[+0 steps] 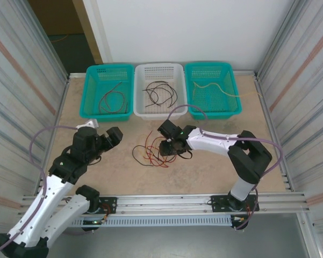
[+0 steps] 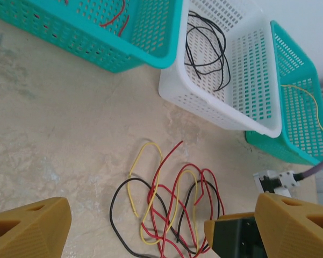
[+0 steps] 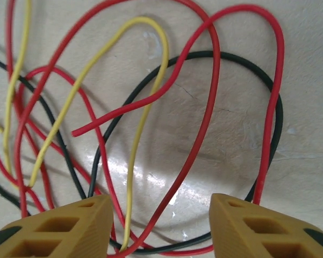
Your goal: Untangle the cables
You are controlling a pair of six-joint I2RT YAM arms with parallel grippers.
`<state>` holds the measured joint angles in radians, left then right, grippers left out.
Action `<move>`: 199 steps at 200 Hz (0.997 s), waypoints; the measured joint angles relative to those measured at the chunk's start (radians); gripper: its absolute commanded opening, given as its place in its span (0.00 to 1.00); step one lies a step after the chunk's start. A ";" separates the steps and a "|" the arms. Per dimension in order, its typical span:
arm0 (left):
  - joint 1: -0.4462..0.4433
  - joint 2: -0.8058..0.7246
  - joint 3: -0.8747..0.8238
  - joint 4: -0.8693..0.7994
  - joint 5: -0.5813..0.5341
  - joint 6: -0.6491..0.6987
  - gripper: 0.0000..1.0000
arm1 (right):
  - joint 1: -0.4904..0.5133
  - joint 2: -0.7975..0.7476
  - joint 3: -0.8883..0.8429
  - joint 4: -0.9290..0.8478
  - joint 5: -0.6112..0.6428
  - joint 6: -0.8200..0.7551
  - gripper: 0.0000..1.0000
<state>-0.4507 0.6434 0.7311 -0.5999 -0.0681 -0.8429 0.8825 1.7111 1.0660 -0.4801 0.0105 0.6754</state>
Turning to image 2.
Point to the white plastic basket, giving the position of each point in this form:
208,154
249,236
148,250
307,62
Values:
204,110

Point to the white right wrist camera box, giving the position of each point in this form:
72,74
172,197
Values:
287,177

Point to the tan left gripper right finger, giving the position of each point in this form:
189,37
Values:
298,233

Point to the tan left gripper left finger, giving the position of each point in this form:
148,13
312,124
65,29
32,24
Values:
29,236

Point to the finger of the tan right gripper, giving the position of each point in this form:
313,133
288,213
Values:
231,217

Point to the teal plastic basket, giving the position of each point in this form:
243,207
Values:
70,40
298,121

